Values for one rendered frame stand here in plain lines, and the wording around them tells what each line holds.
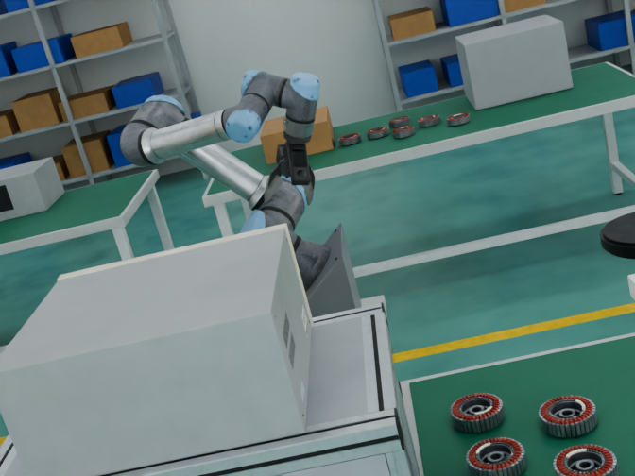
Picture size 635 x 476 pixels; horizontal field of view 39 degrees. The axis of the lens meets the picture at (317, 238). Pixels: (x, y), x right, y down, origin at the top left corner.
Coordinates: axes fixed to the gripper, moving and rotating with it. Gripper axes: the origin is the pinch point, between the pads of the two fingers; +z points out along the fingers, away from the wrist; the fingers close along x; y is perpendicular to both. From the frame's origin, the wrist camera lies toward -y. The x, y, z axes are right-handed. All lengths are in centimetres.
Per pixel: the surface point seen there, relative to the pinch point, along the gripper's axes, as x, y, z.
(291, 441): 19, -110, -26
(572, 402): -47, -79, -3
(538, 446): -38, -86, 1
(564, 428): -42, -86, -3
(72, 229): 62, 178, 128
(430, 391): -28, -56, 15
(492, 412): -33, -75, 3
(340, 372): 8, -93, -24
